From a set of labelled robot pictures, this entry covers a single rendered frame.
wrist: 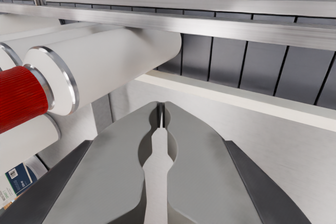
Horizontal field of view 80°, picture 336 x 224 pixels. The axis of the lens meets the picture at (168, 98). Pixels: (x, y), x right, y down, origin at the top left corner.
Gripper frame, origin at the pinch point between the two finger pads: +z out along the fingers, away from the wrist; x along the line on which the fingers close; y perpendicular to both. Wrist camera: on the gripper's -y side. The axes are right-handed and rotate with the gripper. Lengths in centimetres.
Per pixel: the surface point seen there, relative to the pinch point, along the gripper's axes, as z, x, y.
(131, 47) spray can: 7.0, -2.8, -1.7
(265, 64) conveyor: 10.0, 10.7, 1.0
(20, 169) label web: 40, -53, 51
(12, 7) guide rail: 18.4, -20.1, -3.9
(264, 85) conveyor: 9.8, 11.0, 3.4
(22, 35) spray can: 11.3, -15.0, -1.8
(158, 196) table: 23.1, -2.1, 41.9
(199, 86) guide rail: 10.2, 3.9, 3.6
